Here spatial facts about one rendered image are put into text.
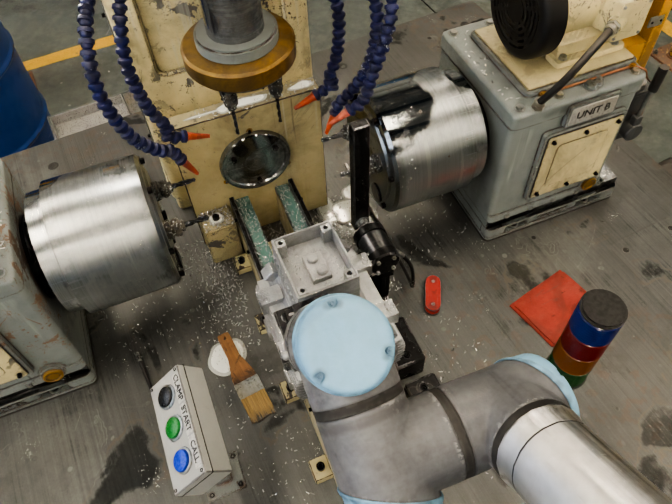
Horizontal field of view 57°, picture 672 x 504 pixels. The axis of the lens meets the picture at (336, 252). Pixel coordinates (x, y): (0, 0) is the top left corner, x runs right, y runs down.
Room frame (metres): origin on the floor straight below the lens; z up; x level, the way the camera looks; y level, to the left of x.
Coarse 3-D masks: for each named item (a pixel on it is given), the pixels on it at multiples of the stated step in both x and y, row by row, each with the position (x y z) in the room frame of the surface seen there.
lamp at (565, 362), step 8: (560, 336) 0.40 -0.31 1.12; (560, 344) 0.39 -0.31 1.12; (560, 352) 0.38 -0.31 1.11; (560, 360) 0.38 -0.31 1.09; (568, 360) 0.37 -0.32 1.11; (576, 360) 0.36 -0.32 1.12; (560, 368) 0.37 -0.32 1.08; (568, 368) 0.37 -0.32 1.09; (576, 368) 0.36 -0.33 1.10; (584, 368) 0.36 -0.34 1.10; (592, 368) 0.37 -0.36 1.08
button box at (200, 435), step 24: (168, 384) 0.38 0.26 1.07; (192, 384) 0.38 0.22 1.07; (168, 408) 0.35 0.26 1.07; (192, 408) 0.34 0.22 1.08; (192, 432) 0.31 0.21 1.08; (216, 432) 0.31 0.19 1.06; (168, 456) 0.29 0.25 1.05; (192, 456) 0.28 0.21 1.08; (216, 456) 0.28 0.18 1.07; (192, 480) 0.25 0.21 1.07; (216, 480) 0.25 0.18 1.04
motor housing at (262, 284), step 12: (348, 252) 0.62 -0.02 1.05; (360, 276) 0.56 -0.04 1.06; (264, 288) 0.56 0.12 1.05; (360, 288) 0.54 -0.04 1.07; (372, 288) 0.54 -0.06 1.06; (288, 300) 0.52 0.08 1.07; (372, 300) 0.51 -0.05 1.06; (276, 324) 0.48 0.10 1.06; (276, 336) 0.47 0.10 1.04; (396, 348) 0.44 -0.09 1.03; (396, 360) 0.45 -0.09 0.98; (288, 372) 0.42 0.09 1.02; (300, 384) 0.39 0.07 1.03; (300, 396) 0.39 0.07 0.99
